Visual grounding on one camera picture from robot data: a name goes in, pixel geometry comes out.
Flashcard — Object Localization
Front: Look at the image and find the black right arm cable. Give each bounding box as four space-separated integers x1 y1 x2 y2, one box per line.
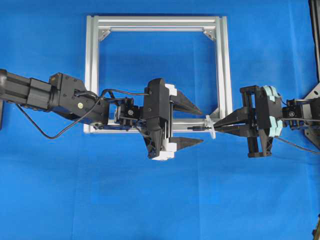
274 136 320 154

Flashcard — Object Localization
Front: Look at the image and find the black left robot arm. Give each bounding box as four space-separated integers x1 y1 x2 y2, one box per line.
0 69 201 161

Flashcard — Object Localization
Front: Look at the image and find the silver aluminium extrusion frame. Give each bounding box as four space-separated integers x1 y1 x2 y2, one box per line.
85 15 233 133

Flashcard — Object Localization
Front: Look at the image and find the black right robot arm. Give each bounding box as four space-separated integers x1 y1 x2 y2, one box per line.
214 85 320 158

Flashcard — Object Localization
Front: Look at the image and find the white zip tie loop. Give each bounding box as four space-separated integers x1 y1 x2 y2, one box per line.
204 115 216 140

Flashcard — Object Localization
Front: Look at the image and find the dark plate at left edge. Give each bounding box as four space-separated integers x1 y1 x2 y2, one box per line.
0 100 4 130

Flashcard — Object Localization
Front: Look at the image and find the black vertical rail right edge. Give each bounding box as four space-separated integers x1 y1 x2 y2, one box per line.
308 0 320 82

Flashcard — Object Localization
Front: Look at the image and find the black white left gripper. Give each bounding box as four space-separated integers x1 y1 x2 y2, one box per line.
142 78 204 161

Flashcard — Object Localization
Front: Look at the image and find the grey metal base plate right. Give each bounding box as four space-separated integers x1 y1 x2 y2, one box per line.
303 83 320 149

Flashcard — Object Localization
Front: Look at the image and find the black wire with plug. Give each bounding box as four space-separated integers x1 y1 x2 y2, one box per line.
186 123 253 132

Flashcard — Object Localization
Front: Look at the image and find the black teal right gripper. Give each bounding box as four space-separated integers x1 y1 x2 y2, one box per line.
214 85 283 158

